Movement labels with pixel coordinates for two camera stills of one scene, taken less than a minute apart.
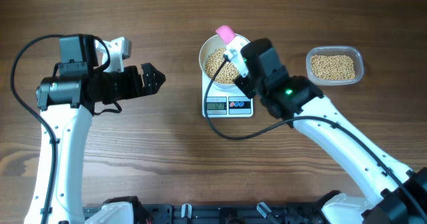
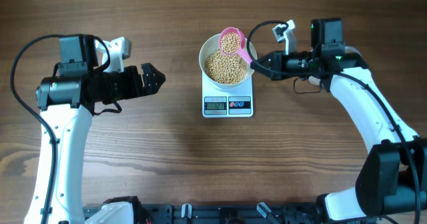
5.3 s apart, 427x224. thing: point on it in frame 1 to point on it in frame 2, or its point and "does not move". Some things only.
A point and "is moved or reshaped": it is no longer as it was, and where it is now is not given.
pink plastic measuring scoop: (226, 33) is moved or reshaped
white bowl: (211, 55) does not move
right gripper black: (243, 85) to (277, 70)
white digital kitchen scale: (225, 104) does not move
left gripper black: (137, 89) does not move
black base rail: (241, 213) does not move
